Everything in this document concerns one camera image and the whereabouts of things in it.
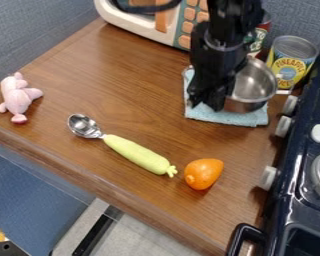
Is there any light blue cloth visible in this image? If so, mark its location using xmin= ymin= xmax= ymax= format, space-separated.
xmin=181 ymin=65 xmax=271 ymax=128

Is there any orange toy fruit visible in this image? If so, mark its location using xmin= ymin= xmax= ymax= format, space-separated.
xmin=182 ymin=158 xmax=226 ymax=191

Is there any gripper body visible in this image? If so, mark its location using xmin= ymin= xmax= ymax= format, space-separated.
xmin=185 ymin=21 xmax=251 ymax=113

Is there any spoon with yellow-green handle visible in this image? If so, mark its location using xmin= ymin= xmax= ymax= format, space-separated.
xmin=66 ymin=113 xmax=179 ymax=179

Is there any toy microwave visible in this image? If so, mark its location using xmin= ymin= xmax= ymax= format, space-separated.
xmin=93 ymin=0 xmax=214 ymax=52

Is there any red and green can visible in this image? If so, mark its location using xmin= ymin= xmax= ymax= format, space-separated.
xmin=242 ymin=9 xmax=274 ymax=60

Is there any pink plush doll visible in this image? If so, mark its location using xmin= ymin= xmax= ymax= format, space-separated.
xmin=0 ymin=71 xmax=46 ymax=125

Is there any yellow pineapple can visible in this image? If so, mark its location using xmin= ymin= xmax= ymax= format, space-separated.
xmin=265 ymin=35 xmax=320 ymax=90

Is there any toy stove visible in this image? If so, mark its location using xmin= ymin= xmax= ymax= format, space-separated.
xmin=224 ymin=49 xmax=320 ymax=256

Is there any silver pot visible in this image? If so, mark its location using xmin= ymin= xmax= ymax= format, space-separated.
xmin=222 ymin=55 xmax=294 ymax=114

